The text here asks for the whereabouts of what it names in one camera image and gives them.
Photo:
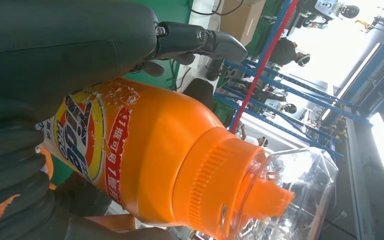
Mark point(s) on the brown cardboard box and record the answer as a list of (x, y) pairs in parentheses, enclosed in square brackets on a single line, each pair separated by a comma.
[(241, 20)]

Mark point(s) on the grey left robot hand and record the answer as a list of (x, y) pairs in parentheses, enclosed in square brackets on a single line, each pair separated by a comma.
[(62, 43)]

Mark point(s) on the person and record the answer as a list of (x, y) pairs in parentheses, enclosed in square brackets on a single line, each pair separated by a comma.
[(284, 51)]

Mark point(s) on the blue metal rack frame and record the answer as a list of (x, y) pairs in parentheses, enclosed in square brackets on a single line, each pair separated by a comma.
[(311, 99)]

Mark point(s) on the black zip carry case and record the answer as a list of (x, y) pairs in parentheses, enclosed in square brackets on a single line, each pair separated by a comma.
[(198, 94)]

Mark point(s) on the red metal pole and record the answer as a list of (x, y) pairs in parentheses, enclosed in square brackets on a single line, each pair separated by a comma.
[(261, 63)]

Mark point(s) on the green plastic crate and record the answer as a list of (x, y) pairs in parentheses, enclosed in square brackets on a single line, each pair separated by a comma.
[(260, 36)]

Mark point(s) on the white desk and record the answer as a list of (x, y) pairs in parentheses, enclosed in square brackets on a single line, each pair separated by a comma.
[(205, 23)]

